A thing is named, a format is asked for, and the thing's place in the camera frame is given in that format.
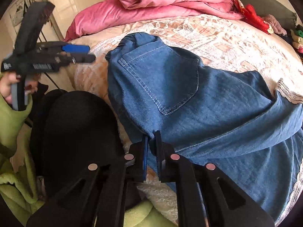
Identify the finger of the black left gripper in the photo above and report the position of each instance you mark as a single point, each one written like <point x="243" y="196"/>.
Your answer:
<point x="81" y="58"/>

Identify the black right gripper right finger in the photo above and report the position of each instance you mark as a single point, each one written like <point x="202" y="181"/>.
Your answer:
<point x="160" y="156"/>

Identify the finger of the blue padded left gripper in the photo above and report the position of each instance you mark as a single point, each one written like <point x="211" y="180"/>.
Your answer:
<point x="70" y="48"/>

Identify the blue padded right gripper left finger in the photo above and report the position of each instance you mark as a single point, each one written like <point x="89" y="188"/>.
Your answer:
<point x="145" y="148"/>

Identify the blue denim pants lace hem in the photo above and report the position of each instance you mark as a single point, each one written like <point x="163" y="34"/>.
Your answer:
<point x="232" y="120"/>

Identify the left hand of person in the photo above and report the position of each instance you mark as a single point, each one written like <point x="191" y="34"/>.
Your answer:
<point x="10" y="78"/>

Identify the pink folded quilt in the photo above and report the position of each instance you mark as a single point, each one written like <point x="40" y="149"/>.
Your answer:
<point x="111" y="13"/>

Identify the peach white tufted bedspread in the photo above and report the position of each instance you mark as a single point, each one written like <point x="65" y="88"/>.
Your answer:
<point x="220" y="43"/>

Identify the green fleece sleeve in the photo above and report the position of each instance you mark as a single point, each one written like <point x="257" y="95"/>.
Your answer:
<point x="18" y="189"/>

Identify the red gold patterned cloth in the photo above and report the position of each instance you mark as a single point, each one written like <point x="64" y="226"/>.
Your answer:
<point x="250" y="16"/>

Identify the mauve fuzzy garment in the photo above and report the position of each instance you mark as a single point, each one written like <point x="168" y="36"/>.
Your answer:
<point x="276" y="26"/>

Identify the dark grey headboard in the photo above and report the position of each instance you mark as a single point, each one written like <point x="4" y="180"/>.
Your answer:
<point x="284" y="16"/>

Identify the pile of folded clothes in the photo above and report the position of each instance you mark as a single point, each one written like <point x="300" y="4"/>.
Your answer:
<point x="294" y="38"/>

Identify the cream wardrobe with black handles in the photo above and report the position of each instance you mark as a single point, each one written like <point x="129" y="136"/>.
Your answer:
<point x="56" y="27"/>

